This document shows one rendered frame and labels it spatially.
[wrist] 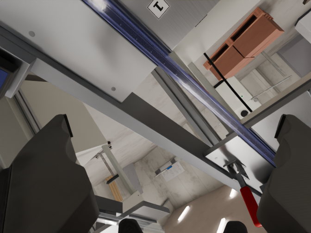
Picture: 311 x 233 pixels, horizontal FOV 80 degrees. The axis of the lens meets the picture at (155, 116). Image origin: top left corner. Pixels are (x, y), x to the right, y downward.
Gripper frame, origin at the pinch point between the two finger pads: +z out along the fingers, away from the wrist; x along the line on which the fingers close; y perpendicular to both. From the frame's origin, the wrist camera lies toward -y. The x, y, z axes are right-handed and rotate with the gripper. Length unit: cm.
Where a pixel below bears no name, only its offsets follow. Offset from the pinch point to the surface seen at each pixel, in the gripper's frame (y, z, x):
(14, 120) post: 15.5, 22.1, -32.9
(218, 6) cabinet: -4, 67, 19
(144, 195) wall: 982, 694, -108
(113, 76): 1.2, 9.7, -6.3
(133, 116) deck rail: 6.7, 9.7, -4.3
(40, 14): -5.3, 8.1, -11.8
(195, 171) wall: 852, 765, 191
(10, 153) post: 18.4, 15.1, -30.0
